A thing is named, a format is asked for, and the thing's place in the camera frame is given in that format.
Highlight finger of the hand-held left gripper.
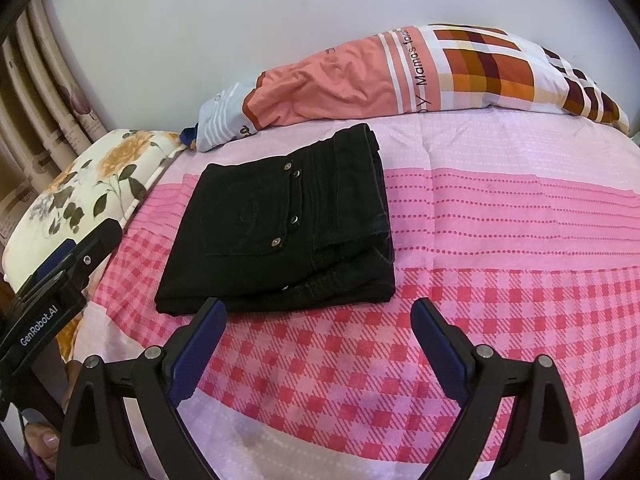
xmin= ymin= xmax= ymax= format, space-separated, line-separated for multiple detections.
xmin=9 ymin=239 xmax=77 ymax=311
xmin=30 ymin=217 xmax=124 ymax=306

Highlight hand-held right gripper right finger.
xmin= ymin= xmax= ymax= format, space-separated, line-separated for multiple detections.
xmin=410 ymin=297 xmax=586 ymax=480

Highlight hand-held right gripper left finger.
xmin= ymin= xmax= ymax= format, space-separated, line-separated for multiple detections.
xmin=57 ymin=297 xmax=229 ymax=480

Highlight black pants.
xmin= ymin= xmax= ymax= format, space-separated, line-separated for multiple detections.
xmin=154 ymin=122 xmax=396 ymax=317

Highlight person's left hand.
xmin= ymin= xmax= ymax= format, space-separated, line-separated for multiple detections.
xmin=22 ymin=420 xmax=68 ymax=463

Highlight white floral pillow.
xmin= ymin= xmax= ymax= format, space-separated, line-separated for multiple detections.
xmin=2 ymin=129 xmax=185 ymax=363

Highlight pink checked bed sheet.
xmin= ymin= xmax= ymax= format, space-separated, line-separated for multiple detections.
xmin=55 ymin=110 xmax=640 ymax=480

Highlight person's purple clothing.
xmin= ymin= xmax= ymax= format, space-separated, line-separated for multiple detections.
xmin=17 ymin=451 xmax=63 ymax=480

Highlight beige striped curtain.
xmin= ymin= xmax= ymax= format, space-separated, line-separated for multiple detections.
xmin=0 ymin=0 xmax=108 ymax=241

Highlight orange plaid folded quilt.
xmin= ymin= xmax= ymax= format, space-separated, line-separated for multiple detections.
xmin=194 ymin=24 xmax=631 ymax=153

